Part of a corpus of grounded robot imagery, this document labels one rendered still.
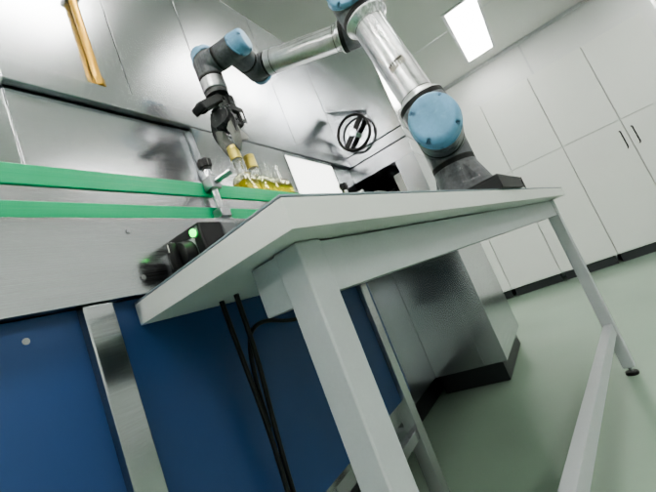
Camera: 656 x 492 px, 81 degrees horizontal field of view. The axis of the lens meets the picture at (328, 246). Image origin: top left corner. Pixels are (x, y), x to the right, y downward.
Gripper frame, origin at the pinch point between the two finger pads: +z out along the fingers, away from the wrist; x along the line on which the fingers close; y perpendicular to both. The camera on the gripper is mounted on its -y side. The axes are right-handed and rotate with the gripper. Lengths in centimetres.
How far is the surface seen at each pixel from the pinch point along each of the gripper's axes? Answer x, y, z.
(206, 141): 11.9, 3.9, -10.9
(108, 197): -14, -51, 25
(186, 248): -22, -47, 38
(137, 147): 14.7, -20.1, -5.7
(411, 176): -15, 114, 5
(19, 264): -16, -65, 36
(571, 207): -81, 390, 49
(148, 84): 14.8, -8.7, -29.9
